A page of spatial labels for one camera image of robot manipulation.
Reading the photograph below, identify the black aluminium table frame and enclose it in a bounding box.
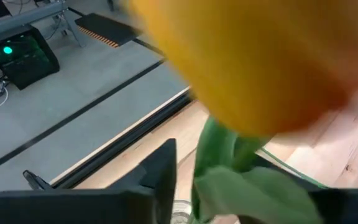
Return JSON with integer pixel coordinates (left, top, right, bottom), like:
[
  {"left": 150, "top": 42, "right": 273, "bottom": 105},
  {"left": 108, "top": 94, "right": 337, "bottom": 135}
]
[{"left": 48, "top": 88, "right": 196, "bottom": 191}]

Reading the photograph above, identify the black computer tower green light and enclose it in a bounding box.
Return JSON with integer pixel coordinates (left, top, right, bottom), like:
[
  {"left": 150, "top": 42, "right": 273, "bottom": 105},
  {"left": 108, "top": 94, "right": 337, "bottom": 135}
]
[{"left": 0, "top": 24, "right": 61, "bottom": 91}]

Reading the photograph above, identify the hazard-striped black floor mat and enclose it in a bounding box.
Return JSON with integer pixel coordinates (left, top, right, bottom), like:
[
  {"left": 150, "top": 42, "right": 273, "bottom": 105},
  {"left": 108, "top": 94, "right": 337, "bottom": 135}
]
[{"left": 74, "top": 12, "right": 143, "bottom": 49}]

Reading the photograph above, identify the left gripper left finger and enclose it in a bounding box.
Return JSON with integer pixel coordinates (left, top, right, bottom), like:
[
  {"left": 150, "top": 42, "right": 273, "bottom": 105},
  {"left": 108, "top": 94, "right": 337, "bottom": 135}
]
[{"left": 106, "top": 138, "right": 178, "bottom": 224}]

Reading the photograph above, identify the clear ribbed glass vase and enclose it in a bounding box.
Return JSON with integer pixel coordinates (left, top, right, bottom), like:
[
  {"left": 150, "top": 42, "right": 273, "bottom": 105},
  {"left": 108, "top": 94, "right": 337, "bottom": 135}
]
[{"left": 170, "top": 198, "right": 196, "bottom": 224}]

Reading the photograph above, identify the grey metal stand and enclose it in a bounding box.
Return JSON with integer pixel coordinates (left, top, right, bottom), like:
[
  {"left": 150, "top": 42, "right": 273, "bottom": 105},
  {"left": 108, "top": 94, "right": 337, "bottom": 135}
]
[{"left": 0, "top": 0, "right": 85, "bottom": 48}]

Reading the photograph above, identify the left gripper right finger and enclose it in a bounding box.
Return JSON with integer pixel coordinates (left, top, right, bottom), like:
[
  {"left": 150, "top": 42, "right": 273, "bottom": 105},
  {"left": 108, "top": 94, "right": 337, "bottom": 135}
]
[{"left": 253, "top": 154, "right": 326, "bottom": 195}]

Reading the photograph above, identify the yellow artificial tulip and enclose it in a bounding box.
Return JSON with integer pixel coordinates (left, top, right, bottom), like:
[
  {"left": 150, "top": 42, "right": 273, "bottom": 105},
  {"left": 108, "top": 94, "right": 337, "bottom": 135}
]
[{"left": 124, "top": 0, "right": 358, "bottom": 224}]

